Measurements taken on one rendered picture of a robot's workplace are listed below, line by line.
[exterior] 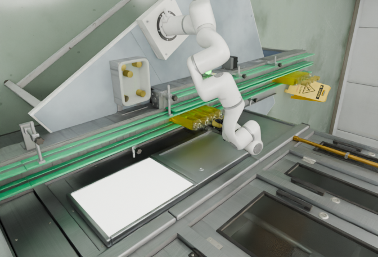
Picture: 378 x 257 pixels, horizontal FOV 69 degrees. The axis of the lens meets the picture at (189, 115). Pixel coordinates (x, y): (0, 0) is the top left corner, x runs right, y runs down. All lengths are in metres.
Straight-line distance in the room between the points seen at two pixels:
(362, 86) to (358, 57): 0.66
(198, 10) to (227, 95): 0.38
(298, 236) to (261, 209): 0.17
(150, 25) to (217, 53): 0.53
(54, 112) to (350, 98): 6.70
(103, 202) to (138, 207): 0.14
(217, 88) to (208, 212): 0.49
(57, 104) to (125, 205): 0.55
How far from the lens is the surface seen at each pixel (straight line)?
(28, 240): 1.18
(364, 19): 7.06
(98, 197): 1.20
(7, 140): 1.95
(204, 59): 1.06
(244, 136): 1.14
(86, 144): 1.25
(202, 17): 1.19
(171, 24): 1.45
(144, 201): 1.14
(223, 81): 1.02
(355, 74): 7.21
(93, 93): 1.41
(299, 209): 1.22
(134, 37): 1.49
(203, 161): 1.36
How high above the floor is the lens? 1.99
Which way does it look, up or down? 42 degrees down
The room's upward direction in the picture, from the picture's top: 111 degrees clockwise
